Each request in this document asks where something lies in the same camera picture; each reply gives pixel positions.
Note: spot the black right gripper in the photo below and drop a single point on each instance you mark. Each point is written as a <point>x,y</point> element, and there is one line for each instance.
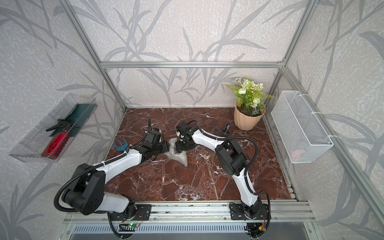
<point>178,148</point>

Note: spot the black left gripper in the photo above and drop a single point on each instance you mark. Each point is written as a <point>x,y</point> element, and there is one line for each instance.
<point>166,146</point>

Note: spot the black tape dispenser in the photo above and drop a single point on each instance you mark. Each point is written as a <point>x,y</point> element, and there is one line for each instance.
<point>227,130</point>

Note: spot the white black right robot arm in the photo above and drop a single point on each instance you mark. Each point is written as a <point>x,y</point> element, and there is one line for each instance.
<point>231,157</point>

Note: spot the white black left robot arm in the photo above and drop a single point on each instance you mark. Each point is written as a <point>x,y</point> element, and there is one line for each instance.
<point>85,191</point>

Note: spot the blue hand rake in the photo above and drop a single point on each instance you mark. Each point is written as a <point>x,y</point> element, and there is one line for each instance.
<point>121,145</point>

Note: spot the potted plant terracotta pot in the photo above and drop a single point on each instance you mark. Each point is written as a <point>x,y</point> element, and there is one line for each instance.
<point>250,105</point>

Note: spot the green trowel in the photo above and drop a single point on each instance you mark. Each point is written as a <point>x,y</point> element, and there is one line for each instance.
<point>74,121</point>

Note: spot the red spray bottle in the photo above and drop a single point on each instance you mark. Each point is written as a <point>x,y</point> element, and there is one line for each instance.
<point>56,146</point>

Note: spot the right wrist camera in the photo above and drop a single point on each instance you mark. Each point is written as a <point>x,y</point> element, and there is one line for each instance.
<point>183,128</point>

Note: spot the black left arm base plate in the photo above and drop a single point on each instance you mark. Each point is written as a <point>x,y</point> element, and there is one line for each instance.
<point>139,212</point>

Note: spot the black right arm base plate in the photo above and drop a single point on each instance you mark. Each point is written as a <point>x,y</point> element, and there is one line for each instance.
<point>244,212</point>

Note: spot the clear plastic wall tray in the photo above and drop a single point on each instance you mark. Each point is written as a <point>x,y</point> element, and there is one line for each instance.
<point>49,139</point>

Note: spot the white wire mesh basket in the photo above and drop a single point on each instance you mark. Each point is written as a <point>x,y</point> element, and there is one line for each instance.
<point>304,137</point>

